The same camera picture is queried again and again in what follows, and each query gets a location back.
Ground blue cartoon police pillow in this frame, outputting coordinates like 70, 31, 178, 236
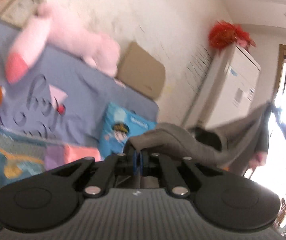
98, 102, 156, 159

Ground pink plush toy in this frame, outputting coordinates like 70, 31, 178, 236
5, 2, 120, 83

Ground grey sweatshirt with print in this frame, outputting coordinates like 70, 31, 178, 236
123, 102, 272, 176

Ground beige headrest cushion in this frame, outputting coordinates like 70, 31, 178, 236
116, 42, 166, 100

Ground grey-blue duvet with lettering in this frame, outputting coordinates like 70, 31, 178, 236
0, 22, 159, 147

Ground red decoration on refrigerator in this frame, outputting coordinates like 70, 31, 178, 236
208, 21, 256, 51

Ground folded purple garment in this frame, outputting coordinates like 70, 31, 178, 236
44, 145, 66, 171

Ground white refrigerator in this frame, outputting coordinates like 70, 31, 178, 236
182, 44, 261, 129

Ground framed pictures on wall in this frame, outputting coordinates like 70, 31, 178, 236
0, 0, 45, 29

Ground folded pink towel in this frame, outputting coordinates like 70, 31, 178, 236
64, 144, 101, 164

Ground blue floral quilt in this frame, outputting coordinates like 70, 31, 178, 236
0, 127, 66, 233

